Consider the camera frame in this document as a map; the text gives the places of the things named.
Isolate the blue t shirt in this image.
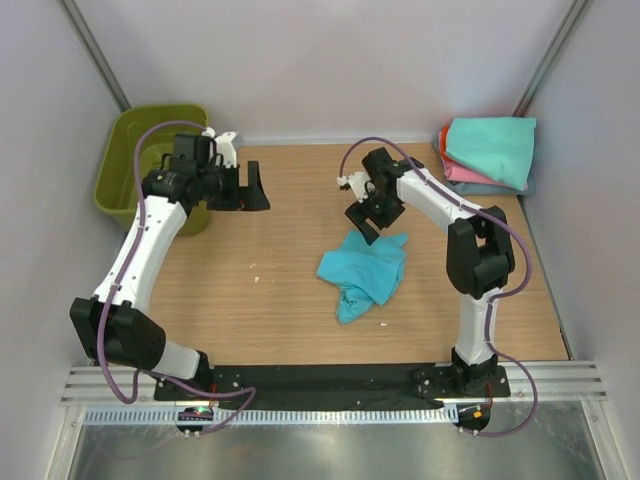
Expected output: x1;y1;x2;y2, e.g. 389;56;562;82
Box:
316;230;408;325

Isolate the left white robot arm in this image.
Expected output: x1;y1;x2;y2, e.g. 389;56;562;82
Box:
70;128;270;386

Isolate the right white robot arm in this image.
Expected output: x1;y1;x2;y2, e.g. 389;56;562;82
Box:
337;148;515;396

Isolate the folded pink t shirt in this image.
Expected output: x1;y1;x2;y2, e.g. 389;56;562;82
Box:
442;156;494;185

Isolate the folded orange t shirt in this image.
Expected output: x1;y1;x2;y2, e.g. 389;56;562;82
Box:
438;125;451;164

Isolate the green plastic bin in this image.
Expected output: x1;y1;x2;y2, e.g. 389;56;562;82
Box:
92;103;211;237

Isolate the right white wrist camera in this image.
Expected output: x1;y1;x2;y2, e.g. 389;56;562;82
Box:
336;172;375;203

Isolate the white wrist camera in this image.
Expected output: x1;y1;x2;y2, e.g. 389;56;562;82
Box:
336;172;375;203
201;127;242;169

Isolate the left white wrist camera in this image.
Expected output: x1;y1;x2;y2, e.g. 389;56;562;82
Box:
201;127;242;169

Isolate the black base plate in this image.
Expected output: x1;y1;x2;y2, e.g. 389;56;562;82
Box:
153;362;512;412

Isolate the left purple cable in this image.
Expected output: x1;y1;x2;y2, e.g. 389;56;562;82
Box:
97;121;256;434

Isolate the slotted cable duct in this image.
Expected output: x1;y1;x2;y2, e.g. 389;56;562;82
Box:
83;405;458;427

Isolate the aluminium frame rail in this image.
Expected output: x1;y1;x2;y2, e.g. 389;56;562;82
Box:
59;360;609;407

